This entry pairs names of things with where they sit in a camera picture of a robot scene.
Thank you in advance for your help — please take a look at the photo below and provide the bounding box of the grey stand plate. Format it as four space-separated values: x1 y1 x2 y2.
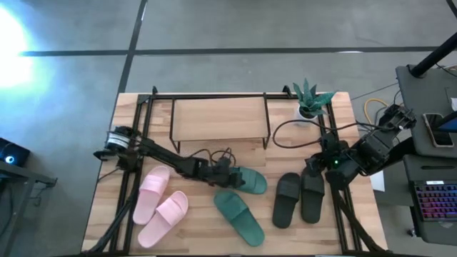
395 64 457 158

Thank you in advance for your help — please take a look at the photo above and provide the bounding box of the black box with blue light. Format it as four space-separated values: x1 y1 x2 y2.
0 137 31 168

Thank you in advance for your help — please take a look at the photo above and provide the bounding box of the white paper sheet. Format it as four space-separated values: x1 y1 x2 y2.
369 170 386 193

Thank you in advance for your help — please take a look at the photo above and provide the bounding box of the green rubber slide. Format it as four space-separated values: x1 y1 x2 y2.
213 189 266 248
230 166 268 196

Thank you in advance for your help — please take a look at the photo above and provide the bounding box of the pink rubber slide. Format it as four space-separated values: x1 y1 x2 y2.
132 165 171 226
137 190 189 249

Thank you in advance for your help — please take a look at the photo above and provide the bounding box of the black aluminium table frame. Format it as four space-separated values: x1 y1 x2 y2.
81 85 393 256

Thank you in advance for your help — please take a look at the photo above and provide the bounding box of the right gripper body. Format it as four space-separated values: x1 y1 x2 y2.
321 132 360 187

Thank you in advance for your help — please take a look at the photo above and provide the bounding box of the grey laptop with lit keyboard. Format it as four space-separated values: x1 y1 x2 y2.
403 155 457 247

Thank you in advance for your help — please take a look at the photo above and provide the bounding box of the black rubber slide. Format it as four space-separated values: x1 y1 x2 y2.
271 172 301 229
300 167 326 225

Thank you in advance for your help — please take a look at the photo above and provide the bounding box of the wooden shelf with black frame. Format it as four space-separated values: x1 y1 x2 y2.
168 93 271 154

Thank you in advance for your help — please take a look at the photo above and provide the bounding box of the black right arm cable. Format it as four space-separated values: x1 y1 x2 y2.
271 119 390 149

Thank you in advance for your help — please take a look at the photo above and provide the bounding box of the black pole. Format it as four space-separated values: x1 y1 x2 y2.
408 31 457 79

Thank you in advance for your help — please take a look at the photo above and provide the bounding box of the black metal side stand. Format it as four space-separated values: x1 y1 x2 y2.
0 162 58 257

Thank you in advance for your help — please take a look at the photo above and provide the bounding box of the smartphone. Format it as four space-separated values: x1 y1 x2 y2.
423 112 455 148

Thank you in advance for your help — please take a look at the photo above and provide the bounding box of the succulent plant in white pot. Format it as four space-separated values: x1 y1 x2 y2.
292 78 336 129

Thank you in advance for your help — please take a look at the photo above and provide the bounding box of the yellow cable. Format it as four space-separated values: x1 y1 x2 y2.
363 98 390 124

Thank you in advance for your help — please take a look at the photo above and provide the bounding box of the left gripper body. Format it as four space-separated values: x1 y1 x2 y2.
206 156 239 188

